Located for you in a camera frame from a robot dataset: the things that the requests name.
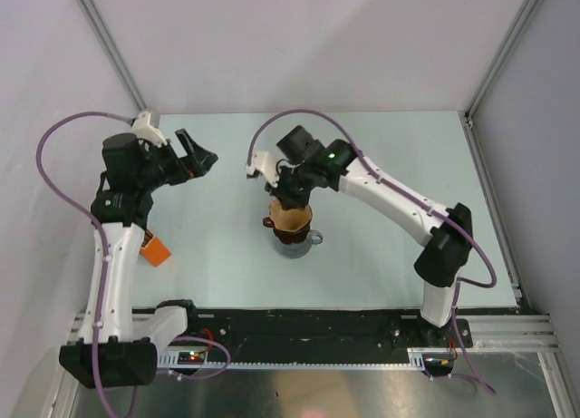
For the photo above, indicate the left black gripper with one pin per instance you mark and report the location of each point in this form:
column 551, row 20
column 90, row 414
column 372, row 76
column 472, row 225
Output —
column 198, row 161

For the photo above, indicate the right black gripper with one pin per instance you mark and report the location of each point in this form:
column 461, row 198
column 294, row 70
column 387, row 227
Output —
column 288, row 200

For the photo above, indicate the brown paper coffee filter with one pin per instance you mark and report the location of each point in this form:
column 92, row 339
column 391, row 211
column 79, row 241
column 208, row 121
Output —
column 289, row 220

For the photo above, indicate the amber glass coffee dripper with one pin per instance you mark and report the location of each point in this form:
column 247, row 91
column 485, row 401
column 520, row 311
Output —
column 284, row 236

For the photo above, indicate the clear glass pitcher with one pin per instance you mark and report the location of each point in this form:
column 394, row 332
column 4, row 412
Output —
column 296, row 250

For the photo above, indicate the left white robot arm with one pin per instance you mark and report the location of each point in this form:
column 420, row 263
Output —
column 109, row 350

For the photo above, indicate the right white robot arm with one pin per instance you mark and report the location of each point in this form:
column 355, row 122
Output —
column 445, row 235

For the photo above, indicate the orange coffee filter box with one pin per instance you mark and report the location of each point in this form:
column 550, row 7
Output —
column 153, row 250

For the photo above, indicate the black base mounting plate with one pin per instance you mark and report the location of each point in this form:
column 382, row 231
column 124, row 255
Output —
column 330, row 336

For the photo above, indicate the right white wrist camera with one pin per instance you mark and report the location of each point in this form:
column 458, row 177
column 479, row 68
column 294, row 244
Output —
column 263, row 163

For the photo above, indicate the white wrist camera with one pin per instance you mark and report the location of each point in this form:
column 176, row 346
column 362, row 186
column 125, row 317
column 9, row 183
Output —
column 263, row 163
column 146, row 127

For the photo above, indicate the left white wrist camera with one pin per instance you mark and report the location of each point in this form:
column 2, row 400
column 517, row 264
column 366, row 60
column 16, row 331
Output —
column 146, row 127

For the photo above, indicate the white slotted cable duct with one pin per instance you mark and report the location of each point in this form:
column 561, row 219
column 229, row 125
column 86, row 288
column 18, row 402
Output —
column 182, row 360

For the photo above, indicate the aluminium frame rail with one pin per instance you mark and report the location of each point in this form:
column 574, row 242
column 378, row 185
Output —
column 486, row 331

